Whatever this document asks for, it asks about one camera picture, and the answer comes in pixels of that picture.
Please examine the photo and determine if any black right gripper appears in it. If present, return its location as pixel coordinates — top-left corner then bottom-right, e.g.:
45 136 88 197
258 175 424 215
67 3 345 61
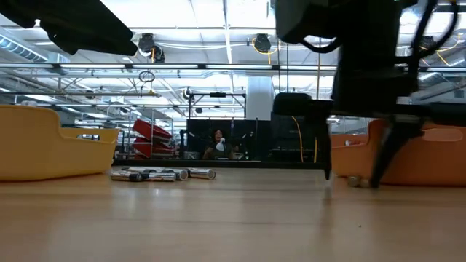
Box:
272 45 466 188

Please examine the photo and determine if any orange plastic bin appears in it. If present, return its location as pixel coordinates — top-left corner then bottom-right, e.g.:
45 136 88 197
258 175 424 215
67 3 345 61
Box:
330 119 466 188

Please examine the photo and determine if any yellow plastic bin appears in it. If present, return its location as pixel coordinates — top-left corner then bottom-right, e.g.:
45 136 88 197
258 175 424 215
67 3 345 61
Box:
0 105 122 182

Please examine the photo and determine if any black cabinet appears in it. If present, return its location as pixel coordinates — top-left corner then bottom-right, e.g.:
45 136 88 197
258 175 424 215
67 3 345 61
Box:
269 113 317 163

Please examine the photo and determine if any white square pillar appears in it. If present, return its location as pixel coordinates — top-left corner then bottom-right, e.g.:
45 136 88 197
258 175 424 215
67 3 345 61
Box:
245 76 275 122

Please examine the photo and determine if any red plastic storage bin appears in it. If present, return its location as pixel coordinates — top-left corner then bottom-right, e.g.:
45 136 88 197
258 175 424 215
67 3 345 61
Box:
132 119 174 143
132 137 175 159

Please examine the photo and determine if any long ceiling light bar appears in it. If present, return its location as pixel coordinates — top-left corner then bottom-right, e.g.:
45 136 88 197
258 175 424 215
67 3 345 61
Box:
0 63 466 72

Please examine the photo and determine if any person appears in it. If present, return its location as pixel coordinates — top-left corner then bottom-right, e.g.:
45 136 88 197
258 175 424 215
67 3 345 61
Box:
202 127 238 161

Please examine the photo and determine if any silver ceiling air duct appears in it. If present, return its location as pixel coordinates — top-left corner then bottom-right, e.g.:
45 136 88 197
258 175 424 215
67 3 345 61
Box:
0 34 70 66
418 71 466 95

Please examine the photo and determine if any straight yellow hanging cable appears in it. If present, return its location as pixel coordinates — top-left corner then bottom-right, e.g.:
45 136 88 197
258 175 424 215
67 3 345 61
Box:
313 43 323 164

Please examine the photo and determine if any curved yellow cable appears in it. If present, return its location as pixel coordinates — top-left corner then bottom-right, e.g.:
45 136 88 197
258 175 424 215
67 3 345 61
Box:
291 116 304 164

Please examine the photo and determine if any black coiled cable ring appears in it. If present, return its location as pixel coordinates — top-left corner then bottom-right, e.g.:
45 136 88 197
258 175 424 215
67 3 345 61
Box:
138 70 156 84

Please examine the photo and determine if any black right camera cable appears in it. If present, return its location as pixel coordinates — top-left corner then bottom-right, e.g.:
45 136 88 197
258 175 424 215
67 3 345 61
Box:
300 36 343 55

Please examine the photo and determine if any thin black hanging cable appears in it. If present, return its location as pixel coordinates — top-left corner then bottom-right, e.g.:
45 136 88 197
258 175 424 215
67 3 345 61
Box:
285 43 290 94
277 43 282 94

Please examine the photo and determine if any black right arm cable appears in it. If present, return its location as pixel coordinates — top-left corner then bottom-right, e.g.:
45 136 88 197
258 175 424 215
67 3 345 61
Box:
407 0 460 98

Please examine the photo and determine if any black metal gantry frame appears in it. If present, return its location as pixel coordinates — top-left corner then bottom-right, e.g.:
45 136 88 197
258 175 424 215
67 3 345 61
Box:
187 92 247 121

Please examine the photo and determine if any black table edge rail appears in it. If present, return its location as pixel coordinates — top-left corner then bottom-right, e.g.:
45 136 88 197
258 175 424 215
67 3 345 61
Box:
111 159 328 170

